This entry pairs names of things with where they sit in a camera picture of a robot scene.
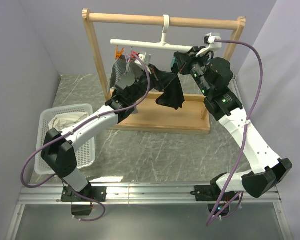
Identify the wooden clothes rack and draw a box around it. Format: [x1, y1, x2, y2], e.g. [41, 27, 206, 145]
[82, 8, 246, 135]

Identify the grey striped underwear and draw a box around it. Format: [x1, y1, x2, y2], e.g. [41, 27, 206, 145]
[107, 56, 141, 115]

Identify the black underwear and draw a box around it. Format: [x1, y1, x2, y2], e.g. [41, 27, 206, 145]
[154, 65, 185, 110]

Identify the white plastic basket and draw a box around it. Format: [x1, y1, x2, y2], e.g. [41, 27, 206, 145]
[34, 103, 96, 176]

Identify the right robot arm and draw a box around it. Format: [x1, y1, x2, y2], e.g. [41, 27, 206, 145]
[171, 47, 293, 200]

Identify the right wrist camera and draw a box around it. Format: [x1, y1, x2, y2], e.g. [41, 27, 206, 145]
[196, 32, 222, 57]

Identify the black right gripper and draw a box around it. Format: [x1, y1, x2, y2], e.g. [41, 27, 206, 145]
[175, 46, 213, 97]

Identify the white cloth in basket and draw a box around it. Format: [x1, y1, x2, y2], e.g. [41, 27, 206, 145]
[46, 112, 90, 134]

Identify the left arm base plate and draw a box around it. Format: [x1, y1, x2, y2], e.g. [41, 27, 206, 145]
[60, 186, 107, 203]

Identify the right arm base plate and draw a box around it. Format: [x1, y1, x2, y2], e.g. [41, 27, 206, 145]
[190, 185, 237, 202]

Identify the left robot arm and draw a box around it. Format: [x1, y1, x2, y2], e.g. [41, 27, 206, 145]
[41, 64, 163, 201]

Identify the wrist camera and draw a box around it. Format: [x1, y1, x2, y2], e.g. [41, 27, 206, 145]
[196, 32, 222, 57]
[131, 51, 152, 67]

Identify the white plastic hanger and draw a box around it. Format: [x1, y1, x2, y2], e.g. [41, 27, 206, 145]
[110, 14, 192, 53]

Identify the aluminium rail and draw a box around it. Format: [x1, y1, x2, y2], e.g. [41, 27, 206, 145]
[17, 183, 283, 206]

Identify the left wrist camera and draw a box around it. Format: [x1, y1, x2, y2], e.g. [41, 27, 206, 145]
[131, 51, 152, 67]

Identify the purple clothes peg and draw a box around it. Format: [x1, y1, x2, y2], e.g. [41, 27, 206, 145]
[124, 48, 134, 74]

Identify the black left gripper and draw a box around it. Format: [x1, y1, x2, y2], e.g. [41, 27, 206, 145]
[130, 64, 177, 105]

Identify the orange clothes peg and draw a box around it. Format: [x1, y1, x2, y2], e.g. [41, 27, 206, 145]
[114, 45, 125, 60]

